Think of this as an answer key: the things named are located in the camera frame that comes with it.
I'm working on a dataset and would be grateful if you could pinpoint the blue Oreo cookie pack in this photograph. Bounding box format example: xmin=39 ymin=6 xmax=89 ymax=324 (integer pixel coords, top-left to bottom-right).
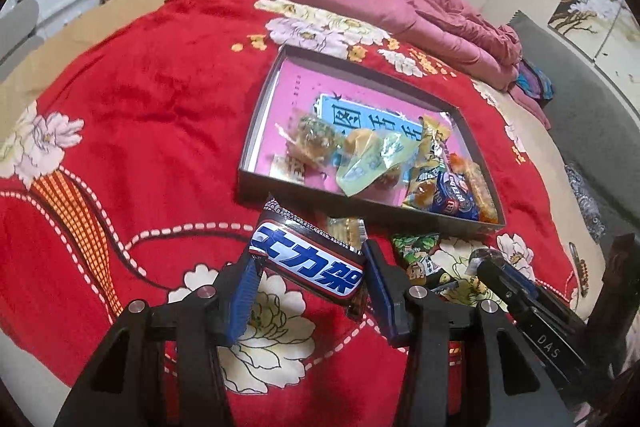
xmin=431 ymin=171 xmax=480 ymax=221

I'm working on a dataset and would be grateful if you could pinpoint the green black snack pack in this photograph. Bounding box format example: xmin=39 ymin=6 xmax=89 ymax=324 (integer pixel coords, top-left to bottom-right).
xmin=389 ymin=232 xmax=494 ymax=308

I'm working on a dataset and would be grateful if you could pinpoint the orange rice cracker pack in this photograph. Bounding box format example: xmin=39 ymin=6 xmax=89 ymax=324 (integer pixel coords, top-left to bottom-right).
xmin=449 ymin=153 xmax=499 ymax=225

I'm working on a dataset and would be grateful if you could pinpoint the yellow small biscuit pack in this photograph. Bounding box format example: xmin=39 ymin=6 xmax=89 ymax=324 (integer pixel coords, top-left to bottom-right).
xmin=326 ymin=218 xmax=368 ymax=251

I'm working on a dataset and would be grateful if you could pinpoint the blue purple clothing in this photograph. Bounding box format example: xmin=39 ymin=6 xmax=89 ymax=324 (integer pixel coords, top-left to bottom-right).
xmin=516 ymin=58 xmax=554 ymax=108

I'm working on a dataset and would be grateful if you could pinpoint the grey shallow box tray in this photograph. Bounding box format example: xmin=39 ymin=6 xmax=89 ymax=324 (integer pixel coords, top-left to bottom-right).
xmin=238 ymin=44 xmax=506 ymax=237

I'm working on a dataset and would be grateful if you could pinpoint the floral wall painting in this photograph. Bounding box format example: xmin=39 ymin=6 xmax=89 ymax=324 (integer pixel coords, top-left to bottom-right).
xmin=548 ymin=0 xmax=639 ymax=106

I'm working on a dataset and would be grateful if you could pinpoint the yellow blue cone snack pack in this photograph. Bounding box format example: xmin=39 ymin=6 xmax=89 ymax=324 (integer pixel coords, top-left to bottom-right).
xmin=402 ymin=114 xmax=451 ymax=211

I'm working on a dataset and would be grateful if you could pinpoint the clear pastry pack green label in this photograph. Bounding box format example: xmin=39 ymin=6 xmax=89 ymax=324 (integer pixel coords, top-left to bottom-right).
xmin=276 ymin=108 xmax=345 ymax=169

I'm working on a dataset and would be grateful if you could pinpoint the grey padded headboard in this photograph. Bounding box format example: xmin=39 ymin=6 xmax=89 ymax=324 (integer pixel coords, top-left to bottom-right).
xmin=509 ymin=11 xmax=639 ymax=249

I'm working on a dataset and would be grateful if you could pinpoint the pink quilt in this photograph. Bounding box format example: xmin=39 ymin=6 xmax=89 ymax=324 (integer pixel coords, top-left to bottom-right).
xmin=147 ymin=0 xmax=552 ymax=130

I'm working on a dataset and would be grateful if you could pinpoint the Snickers chocolate bar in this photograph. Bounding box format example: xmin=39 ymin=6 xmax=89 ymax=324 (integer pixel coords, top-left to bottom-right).
xmin=248 ymin=197 xmax=368 ymax=321

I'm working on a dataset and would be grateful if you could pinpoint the red floral blanket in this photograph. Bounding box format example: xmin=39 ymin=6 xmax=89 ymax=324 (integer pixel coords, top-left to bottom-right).
xmin=1 ymin=0 xmax=576 ymax=426

